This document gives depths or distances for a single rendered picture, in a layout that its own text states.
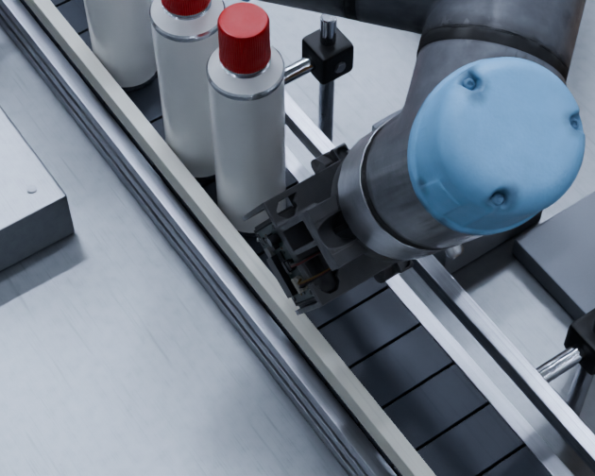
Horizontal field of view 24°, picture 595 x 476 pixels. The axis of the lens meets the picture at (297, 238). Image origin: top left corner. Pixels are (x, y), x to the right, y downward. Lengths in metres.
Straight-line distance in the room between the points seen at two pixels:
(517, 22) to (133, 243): 0.50
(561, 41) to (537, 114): 0.06
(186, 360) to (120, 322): 0.06
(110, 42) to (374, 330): 0.30
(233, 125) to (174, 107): 0.08
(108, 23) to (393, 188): 0.44
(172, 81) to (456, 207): 0.38
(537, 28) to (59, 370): 0.51
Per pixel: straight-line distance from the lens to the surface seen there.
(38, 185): 1.07
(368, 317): 0.99
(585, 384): 0.95
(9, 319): 1.06
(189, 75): 0.96
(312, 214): 0.75
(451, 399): 0.96
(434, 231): 0.68
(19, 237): 1.07
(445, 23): 0.67
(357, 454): 0.94
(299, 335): 0.94
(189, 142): 1.02
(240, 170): 0.96
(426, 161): 0.63
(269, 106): 0.91
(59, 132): 1.16
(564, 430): 0.87
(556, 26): 0.68
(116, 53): 1.08
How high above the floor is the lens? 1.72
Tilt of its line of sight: 55 degrees down
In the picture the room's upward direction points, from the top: straight up
